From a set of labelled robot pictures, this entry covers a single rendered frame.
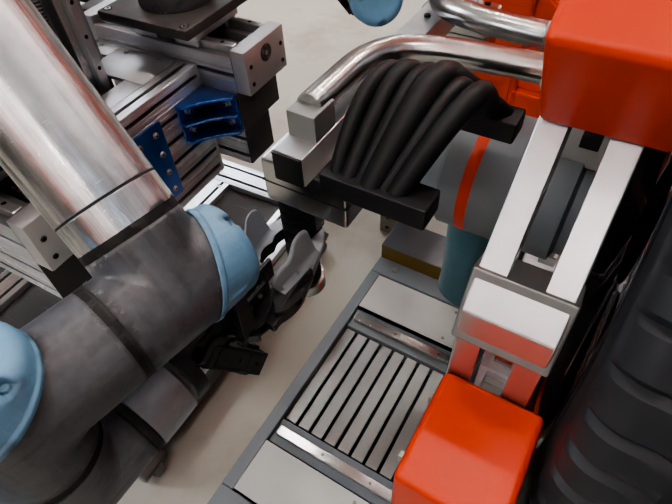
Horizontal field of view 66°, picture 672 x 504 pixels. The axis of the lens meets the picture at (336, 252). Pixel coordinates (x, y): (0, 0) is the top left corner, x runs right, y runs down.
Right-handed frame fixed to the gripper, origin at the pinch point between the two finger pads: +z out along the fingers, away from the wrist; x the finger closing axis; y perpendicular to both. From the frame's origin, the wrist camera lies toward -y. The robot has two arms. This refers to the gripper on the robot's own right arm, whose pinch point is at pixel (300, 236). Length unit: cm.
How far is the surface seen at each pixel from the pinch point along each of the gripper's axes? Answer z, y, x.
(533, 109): 63, -18, -10
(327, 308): 40, -83, 27
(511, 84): 63, -14, -5
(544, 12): 64, 0, -7
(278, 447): -2, -75, 13
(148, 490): -24, -83, 36
